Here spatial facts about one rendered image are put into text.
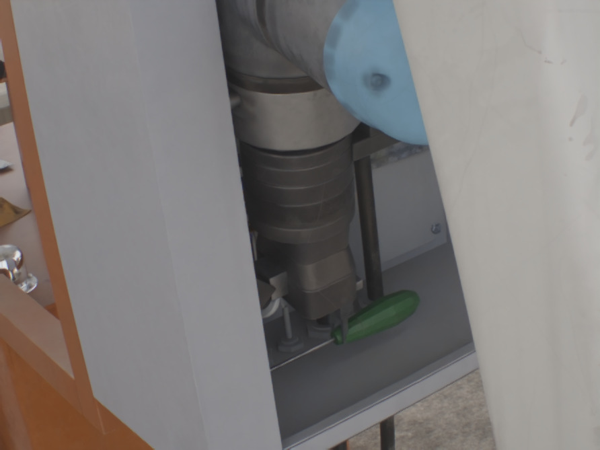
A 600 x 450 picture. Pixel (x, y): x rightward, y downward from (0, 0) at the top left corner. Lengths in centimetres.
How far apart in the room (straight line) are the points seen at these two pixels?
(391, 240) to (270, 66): 39
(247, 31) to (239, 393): 24
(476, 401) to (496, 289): 176
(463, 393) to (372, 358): 117
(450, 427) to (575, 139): 173
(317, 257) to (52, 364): 33
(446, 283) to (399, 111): 49
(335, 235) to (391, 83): 24
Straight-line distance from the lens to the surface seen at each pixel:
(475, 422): 194
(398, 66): 50
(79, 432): 126
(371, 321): 83
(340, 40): 51
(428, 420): 196
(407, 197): 99
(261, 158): 68
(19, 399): 121
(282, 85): 63
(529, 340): 25
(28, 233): 138
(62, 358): 96
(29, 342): 101
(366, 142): 70
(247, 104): 65
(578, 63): 22
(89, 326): 82
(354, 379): 85
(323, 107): 65
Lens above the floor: 109
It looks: 22 degrees down
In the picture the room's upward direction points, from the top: 7 degrees counter-clockwise
